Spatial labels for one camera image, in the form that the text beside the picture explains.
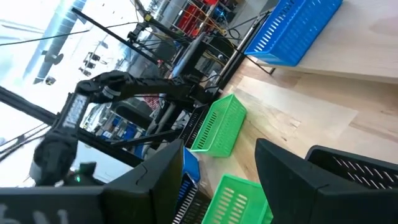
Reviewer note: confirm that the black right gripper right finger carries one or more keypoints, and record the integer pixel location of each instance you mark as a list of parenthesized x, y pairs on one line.
[(286, 186)]

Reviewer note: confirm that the grey monitor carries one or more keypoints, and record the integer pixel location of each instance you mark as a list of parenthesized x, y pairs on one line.
[(189, 54)]

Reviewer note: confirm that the green plastic basket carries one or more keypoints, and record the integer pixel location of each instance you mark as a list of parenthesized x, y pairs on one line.
[(217, 124), (236, 202)]

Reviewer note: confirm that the blue plastic basket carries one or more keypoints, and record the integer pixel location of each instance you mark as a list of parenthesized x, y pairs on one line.
[(191, 165), (289, 31)]

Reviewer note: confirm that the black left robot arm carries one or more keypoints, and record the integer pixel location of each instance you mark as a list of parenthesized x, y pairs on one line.
[(140, 87)]

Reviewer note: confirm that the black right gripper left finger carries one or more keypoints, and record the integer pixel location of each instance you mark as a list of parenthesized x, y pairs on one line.
[(149, 186)]

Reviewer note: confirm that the black plastic basket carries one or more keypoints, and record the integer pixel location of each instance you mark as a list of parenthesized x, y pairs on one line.
[(189, 205), (357, 174), (194, 124)]

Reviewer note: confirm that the red storage bin rack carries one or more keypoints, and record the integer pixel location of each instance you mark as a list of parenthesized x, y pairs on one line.
[(192, 18)]

